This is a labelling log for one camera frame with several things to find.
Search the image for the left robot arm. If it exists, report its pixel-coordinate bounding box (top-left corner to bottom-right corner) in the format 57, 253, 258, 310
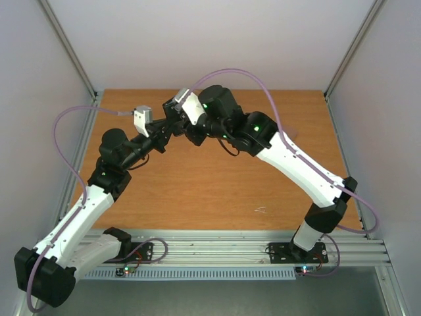
14, 120, 171, 313

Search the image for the beige card holder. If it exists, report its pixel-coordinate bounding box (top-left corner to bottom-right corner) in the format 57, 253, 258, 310
284, 126, 298, 141

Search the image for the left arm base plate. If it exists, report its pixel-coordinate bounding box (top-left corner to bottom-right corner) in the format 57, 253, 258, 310
105, 242, 153, 264

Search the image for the aluminium rail frame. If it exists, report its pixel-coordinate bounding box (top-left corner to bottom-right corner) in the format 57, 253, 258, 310
125, 228, 391, 267

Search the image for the purple cable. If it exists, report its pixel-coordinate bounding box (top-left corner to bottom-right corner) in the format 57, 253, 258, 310
189, 68, 380, 234
26, 105, 136, 313

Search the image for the corner aluminium post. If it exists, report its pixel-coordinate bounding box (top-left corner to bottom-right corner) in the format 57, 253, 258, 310
37, 0, 97, 100
324, 0, 386, 102

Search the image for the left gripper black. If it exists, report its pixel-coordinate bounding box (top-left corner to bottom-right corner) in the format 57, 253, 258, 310
121, 118, 175, 171

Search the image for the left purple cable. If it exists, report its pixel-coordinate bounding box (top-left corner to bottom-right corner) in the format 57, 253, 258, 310
26, 105, 136, 313

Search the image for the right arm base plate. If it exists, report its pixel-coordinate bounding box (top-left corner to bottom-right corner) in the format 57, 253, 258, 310
265, 242, 329, 264

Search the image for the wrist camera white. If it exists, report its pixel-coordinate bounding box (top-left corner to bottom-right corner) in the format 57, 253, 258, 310
173, 88, 205, 125
134, 105, 153, 138

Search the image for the right corner aluminium post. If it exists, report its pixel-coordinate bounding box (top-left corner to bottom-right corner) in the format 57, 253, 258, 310
324, 0, 386, 102

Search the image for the grey slotted cable duct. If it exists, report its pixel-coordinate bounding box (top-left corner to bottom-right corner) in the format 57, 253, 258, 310
84, 267, 295, 282

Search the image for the left corner aluminium post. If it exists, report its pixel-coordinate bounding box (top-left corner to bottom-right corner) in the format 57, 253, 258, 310
37, 0, 97, 100

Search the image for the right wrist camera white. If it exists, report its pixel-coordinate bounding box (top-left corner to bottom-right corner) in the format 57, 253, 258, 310
173, 88, 205, 125

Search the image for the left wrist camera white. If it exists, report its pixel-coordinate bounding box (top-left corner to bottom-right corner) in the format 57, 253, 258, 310
134, 105, 153, 138

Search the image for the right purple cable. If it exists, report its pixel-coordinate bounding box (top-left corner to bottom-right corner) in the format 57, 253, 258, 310
189, 68, 380, 234

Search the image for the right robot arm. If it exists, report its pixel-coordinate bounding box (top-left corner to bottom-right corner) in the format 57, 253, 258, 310
174, 85, 357, 262

